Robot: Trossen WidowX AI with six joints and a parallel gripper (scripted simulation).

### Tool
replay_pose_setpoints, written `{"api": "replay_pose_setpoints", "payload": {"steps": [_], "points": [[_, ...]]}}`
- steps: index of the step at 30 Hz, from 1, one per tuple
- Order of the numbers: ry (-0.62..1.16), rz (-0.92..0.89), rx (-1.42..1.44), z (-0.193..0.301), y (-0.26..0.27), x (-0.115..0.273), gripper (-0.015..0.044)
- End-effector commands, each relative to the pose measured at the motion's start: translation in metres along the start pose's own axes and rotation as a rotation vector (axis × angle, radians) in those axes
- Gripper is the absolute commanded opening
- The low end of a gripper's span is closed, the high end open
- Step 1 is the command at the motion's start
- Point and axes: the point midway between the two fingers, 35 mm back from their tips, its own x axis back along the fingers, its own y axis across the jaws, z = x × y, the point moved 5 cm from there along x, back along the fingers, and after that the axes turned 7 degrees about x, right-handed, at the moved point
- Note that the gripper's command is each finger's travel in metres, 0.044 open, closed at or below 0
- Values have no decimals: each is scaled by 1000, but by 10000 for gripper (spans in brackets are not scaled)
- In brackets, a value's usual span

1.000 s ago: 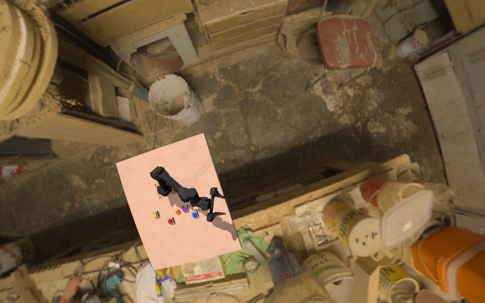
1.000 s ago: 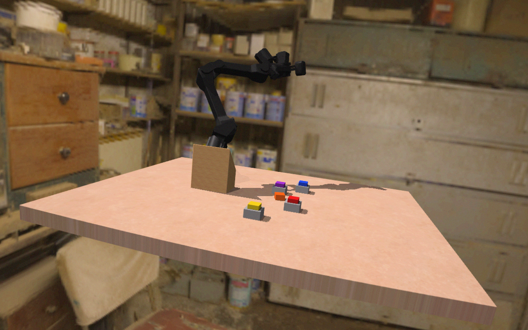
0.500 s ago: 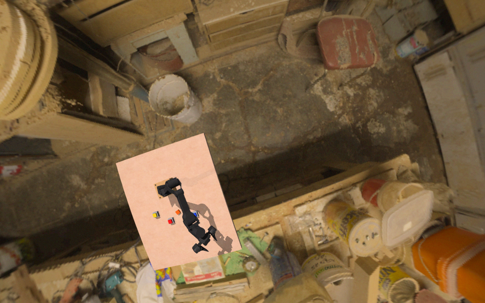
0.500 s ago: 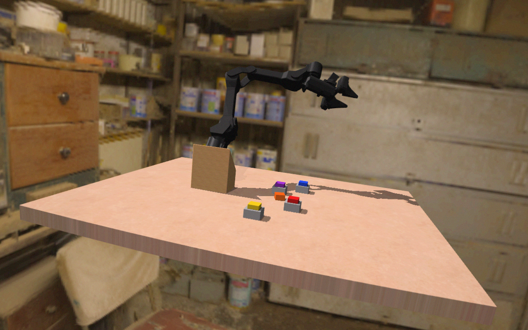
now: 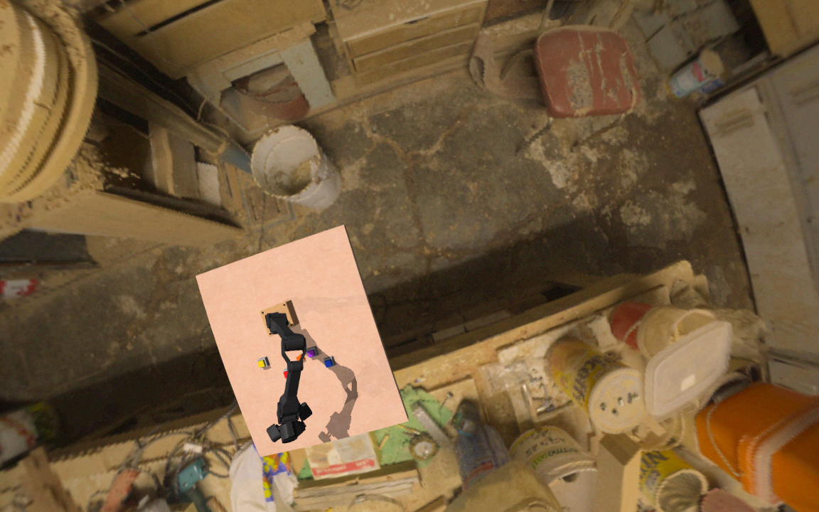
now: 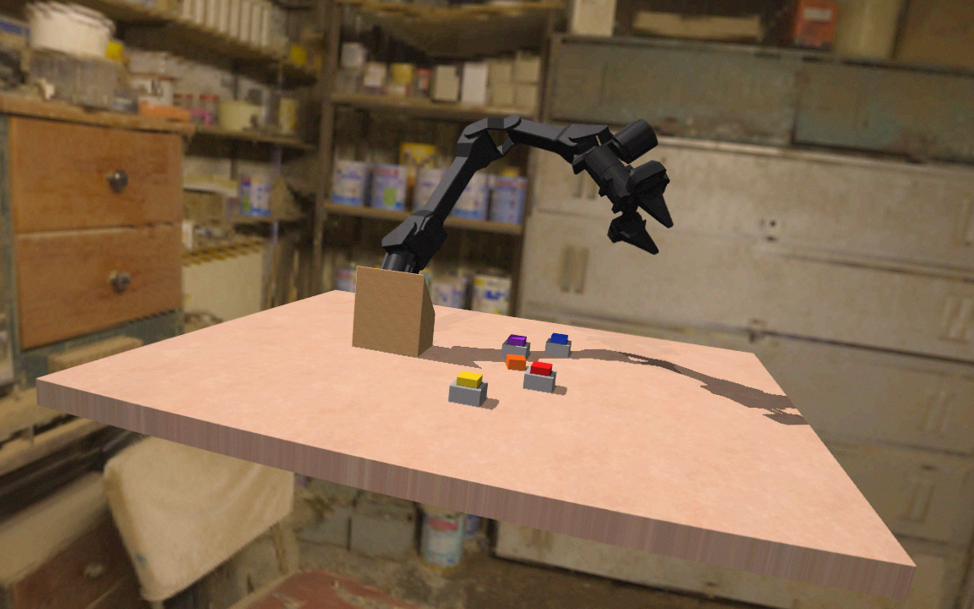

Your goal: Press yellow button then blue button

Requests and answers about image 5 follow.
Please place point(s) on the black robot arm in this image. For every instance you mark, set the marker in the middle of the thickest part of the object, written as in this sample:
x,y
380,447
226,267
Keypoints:
x,y
290,427

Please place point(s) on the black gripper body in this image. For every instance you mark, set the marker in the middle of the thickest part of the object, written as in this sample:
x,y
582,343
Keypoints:
x,y
274,432

